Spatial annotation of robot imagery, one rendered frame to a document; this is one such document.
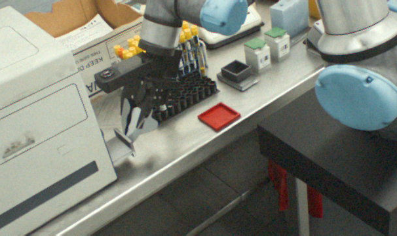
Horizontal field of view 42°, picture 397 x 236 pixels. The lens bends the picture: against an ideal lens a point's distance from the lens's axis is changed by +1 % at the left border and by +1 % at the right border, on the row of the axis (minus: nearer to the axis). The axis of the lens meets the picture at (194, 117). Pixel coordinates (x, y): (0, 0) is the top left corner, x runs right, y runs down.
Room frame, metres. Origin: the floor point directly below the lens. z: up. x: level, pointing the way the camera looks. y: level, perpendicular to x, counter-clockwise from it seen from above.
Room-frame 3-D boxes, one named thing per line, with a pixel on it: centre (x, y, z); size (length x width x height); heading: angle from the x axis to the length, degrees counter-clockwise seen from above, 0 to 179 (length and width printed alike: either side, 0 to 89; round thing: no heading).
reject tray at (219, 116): (0.89, -0.05, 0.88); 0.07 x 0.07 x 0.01; 30
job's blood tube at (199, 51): (1.02, -0.04, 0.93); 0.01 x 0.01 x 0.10; 27
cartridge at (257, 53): (1.05, -0.18, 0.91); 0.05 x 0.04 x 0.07; 30
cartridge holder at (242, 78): (1.02, -0.12, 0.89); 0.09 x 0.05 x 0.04; 32
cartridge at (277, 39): (1.08, -0.23, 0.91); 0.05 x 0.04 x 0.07; 30
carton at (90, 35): (1.21, 0.24, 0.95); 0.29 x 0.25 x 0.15; 30
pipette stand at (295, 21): (1.17, -0.29, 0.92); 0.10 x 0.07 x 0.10; 127
